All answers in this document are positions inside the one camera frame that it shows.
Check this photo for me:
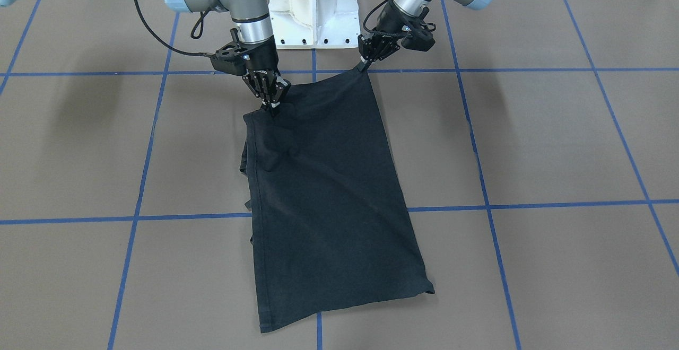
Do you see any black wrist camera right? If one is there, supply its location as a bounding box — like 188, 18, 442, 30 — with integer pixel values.
210, 41, 247, 76

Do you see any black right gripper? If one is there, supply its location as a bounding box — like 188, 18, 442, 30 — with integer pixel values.
242, 40, 291, 116

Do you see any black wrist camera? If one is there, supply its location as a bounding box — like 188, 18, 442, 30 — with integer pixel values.
210, 41, 247, 76
401, 19, 437, 52

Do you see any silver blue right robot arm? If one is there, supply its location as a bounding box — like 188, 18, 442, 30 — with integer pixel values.
164, 0, 291, 115

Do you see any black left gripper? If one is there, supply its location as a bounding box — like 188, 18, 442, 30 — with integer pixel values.
356, 0, 412, 73

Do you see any brown paper table cover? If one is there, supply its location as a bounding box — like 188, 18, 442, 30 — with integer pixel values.
0, 0, 679, 350

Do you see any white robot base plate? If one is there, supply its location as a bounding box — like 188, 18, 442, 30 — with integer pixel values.
268, 0, 361, 50

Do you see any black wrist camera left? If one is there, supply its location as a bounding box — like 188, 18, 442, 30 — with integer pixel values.
401, 19, 437, 52

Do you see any black graphic t-shirt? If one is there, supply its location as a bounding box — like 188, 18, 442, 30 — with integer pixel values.
241, 69, 435, 333

